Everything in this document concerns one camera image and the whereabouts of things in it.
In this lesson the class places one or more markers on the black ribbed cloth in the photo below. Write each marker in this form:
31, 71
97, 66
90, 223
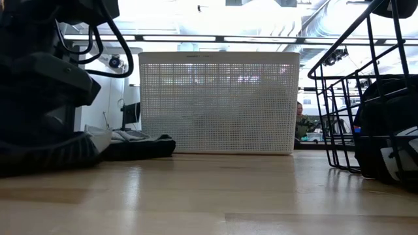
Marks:
49, 156

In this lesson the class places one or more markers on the white cloth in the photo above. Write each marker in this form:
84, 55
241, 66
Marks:
98, 138

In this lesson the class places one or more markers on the black cloth with grey print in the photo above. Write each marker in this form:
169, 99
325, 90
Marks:
375, 107

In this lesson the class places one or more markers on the plain black cloth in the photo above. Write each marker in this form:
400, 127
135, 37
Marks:
143, 150

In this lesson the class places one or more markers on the black background monitor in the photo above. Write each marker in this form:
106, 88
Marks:
131, 112

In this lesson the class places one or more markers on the ceiling light bar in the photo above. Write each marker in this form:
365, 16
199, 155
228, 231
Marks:
179, 38

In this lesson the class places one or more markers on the white perforated plastic basket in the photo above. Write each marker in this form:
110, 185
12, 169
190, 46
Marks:
218, 104

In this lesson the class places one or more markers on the round black wall camera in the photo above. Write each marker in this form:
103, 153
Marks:
114, 61

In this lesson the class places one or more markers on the black ceiling camera cluster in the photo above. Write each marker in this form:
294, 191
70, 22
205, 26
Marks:
336, 55

